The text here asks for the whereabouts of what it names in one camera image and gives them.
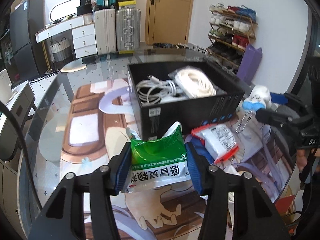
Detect white plush toy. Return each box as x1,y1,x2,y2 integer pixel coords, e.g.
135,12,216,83
242,85,272,113

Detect red white snack packet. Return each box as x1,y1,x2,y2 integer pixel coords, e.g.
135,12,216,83
191,124,239,164

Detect green white medicine bag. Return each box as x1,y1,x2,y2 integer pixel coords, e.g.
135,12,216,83
122,121,190,193

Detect black cardboard box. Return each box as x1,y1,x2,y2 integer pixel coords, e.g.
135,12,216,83
127,61,245,140

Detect bagged cream cable coil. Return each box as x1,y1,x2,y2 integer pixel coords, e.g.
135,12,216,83
168,65,227,99

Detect white charging cable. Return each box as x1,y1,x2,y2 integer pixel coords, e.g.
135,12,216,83
135,74,182,106

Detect operator right hand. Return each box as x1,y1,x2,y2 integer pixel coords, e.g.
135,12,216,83
296,148,320,172

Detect purple shopping bag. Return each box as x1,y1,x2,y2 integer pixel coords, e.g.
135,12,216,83
237,44,263,85

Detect anime print table mat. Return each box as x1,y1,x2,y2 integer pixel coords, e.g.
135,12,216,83
60,78,283,240

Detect wooden shoe rack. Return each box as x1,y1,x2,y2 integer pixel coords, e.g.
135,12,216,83
207,3,258,74

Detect striped woven basket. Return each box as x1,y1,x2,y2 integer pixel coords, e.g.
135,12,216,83
50,37,72,63

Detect wooden door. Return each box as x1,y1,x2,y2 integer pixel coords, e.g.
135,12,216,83
145,0,193,45

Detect white hard suitcase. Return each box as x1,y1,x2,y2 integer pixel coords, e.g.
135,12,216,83
94,9,117,55

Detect white drawer cabinet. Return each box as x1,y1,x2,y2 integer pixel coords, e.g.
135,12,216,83
35,14,98,59

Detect silver aluminium suitcase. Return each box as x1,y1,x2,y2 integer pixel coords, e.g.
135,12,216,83
116,8,140,51

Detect black cat bag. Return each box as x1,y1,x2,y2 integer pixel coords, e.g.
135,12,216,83
76,0,92,16

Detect black refrigerator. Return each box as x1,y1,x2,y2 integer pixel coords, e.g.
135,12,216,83
10,0,48,81

